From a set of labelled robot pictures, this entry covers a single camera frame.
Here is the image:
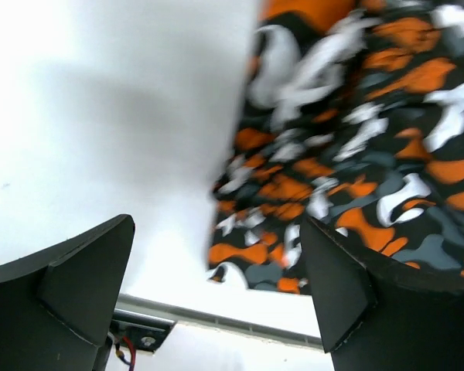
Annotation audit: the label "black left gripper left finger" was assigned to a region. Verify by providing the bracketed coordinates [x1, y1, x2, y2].
[0, 214, 135, 370]

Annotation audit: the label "aluminium front rail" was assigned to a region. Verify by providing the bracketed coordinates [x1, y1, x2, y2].
[114, 294, 323, 350]

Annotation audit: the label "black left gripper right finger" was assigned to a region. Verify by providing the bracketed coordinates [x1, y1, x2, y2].
[300, 217, 464, 370]

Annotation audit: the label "orange camouflage shorts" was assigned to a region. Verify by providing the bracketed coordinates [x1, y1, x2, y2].
[207, 1, 464, 294]

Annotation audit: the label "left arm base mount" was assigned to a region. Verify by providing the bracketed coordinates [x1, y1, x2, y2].
[92, 308, 176, 370]

